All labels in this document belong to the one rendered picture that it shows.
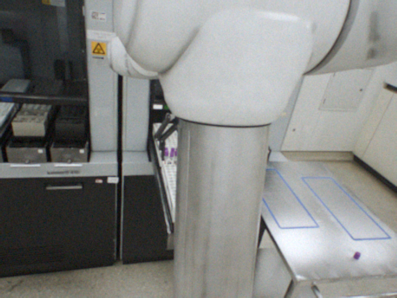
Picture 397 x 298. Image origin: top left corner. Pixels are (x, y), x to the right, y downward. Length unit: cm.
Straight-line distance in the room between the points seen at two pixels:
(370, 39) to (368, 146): 321
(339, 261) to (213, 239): 73
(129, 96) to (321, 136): 240
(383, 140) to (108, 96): 274
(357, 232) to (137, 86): 98
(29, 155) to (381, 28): 125
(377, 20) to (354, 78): 289
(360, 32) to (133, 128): 115
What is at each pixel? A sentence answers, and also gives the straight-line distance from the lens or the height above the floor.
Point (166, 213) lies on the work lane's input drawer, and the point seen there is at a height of 80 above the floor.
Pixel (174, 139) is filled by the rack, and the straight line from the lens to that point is 130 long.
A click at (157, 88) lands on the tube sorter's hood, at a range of 130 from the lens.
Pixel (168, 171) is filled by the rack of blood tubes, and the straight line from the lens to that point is 109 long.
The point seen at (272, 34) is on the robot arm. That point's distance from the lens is 27.
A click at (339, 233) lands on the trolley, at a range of 112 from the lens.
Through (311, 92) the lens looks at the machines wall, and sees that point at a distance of 303.
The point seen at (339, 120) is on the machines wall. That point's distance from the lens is 337.
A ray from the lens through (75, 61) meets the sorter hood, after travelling 127.
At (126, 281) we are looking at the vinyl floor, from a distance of 183.
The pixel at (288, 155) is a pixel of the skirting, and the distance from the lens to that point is 324.
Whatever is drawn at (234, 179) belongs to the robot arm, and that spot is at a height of 130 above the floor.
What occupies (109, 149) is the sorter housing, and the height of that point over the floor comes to 75.
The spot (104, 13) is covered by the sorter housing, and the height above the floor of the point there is 131.
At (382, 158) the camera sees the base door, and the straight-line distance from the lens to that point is 343.
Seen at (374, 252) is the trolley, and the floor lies 82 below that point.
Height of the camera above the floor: 147
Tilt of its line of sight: 29 degrees down
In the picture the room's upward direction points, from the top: 9 degrees clockwise
